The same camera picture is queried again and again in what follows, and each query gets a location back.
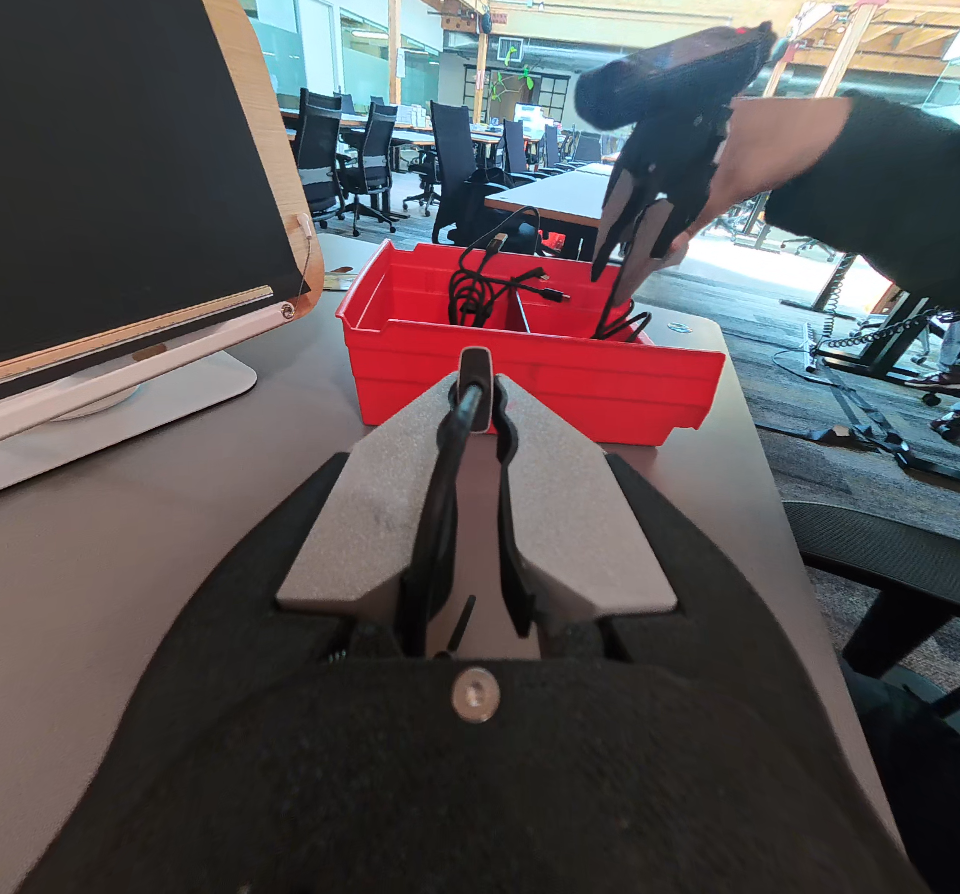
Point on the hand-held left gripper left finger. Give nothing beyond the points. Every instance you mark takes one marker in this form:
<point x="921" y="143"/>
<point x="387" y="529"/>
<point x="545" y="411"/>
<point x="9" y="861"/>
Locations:
<point x="360" y="519"/>

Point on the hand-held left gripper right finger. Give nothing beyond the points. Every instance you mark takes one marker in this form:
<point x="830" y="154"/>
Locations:
<point x="577" y="519"/>

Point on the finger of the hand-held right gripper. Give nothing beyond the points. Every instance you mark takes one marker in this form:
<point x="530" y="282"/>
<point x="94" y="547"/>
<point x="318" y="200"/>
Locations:
<point x="616" y="218"/>
<point x="652" y="241"/>

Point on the red plastic bin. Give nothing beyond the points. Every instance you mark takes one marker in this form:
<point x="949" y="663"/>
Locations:
<point x="570" y="384"/>

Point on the grey usb hub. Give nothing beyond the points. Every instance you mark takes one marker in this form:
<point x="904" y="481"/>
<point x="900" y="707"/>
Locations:
<point x="476" y="384"/>

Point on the person's right forearm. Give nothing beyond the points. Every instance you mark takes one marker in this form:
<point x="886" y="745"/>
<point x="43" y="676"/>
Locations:
<point x="885" y="188"/>

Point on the person's right hand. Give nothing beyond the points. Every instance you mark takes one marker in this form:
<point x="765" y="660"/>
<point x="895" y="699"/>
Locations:
<point x="772" y="143"/>

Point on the white background table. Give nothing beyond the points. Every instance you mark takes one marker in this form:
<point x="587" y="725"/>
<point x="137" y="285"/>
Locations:
<point x="555" y="196"/>

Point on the black office chair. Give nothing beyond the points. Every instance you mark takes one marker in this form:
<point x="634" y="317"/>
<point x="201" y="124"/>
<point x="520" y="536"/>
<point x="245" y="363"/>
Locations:
<point x="379" y="143"/>
<point x="514" y="143"/>
<point x="319" y="136"/>
<point x="454" y="151"/>

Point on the green hanging decoration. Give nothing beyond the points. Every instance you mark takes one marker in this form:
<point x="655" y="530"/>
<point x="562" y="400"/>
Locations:
<point x="528" y="77"/>

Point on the mesh office chair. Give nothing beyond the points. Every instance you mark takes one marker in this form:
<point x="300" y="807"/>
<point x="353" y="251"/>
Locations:
<point x="885" y="549"/>

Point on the wooden backing board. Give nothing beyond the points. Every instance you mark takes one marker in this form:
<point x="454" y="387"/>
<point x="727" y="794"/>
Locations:
<point x="262" y="83"/>

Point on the black display panel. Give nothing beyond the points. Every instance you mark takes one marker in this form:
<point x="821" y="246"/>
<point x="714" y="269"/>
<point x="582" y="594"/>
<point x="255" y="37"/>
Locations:
<point x="112" y="158"/>

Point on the person's body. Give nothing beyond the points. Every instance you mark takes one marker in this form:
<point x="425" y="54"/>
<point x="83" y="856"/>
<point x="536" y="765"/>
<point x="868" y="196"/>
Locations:
<point x="922" y="796"/>

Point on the black desk frame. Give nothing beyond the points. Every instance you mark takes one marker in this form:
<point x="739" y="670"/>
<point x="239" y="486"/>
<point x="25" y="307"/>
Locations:
<point x="900" y="331"/>

